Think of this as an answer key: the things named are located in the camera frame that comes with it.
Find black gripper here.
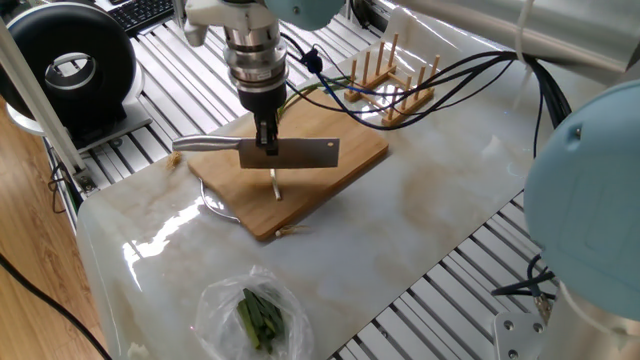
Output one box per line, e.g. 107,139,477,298
237,83,287,157

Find steel cleaver knife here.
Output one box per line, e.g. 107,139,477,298
172,134,341,170

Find green garlic stalk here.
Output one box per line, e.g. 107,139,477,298
269,74,351,202

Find chopped green garlic leaves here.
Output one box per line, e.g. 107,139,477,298
235,287,286,354

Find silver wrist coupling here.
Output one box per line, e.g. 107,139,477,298
222,22,290,96

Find wooden peg dish rack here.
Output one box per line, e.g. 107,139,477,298
343,32,442,129

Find black keyboard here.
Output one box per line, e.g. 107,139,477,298
107,0,176,37

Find clear plastic bag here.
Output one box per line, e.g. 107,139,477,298
193,264,315,360

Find wooden cutting board metal handle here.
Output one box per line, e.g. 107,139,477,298
187,88,390,242

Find black gripper cable bundle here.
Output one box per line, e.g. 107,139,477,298
279,32,574,132

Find black ring-shaped fan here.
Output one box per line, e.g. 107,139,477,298
0,2,139,139

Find black floor cable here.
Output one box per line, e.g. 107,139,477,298
0,252,114,360

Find black cable metal plug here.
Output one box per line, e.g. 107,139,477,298
492,252,559,324

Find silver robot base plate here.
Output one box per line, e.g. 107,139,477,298
493,312,549,360

